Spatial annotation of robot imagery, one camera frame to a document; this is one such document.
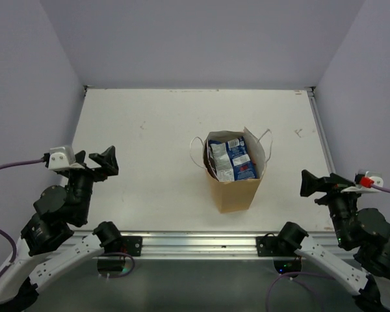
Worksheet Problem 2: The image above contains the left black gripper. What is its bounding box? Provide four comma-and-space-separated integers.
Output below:
64, 144, 118, 222

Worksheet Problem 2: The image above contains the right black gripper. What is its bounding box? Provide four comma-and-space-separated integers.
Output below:
299, 168, 364, 244

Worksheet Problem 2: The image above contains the brown paper bag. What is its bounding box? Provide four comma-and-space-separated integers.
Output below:
193, 128, 273, 213

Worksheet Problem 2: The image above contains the blue snack bag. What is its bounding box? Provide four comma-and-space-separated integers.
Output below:
208, 136, 258, 182

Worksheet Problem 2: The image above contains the brown chip bag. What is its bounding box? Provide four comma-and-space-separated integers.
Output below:
203, 141, 217, 179

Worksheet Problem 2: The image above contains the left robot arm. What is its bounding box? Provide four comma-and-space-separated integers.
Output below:
0, 146, 122, 311

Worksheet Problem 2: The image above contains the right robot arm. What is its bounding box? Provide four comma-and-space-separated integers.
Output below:
276, 170, 390, 311

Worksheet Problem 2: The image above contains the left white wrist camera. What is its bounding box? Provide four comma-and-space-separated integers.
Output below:
48, 146, 83, 172

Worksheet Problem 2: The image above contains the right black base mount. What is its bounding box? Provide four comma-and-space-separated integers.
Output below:
255, 233, 302, 274

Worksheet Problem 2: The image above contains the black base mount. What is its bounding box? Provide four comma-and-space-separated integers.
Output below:
97, 235, 142, 279
255, 233, 302, 274

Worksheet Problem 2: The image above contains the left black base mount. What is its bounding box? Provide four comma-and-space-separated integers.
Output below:
97, 235, 142, 279

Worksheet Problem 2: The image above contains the aluminium front rail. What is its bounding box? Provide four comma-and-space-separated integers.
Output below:
29, 230, 368, 259

